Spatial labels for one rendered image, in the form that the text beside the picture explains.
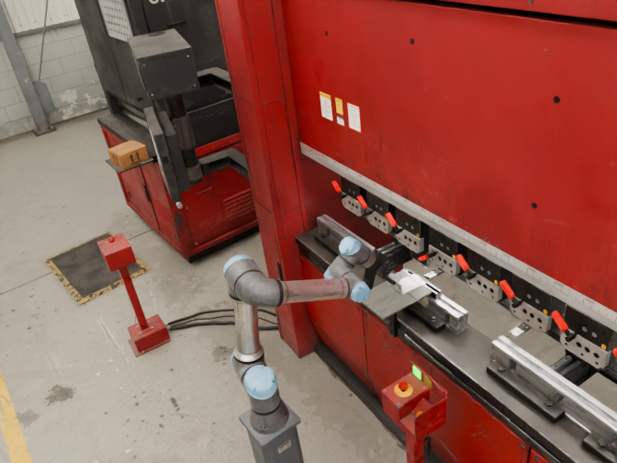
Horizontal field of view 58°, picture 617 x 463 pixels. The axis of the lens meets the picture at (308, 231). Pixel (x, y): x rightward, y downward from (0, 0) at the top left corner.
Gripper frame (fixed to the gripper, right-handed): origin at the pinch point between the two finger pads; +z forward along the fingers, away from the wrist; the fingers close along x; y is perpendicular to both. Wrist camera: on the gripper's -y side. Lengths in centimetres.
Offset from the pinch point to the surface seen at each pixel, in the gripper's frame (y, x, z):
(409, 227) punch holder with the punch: 22.2, 0.6, -12.0
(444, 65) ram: 67, -17, -64
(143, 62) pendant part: 11, 100, -104
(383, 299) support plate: -8.1, -1.7, -0.7
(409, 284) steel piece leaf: 2.9, -0.4, 8.3
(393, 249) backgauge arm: 10, 42, 34
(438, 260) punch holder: 18.3, -16.2, -6.1
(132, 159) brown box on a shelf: -50, 219, -37
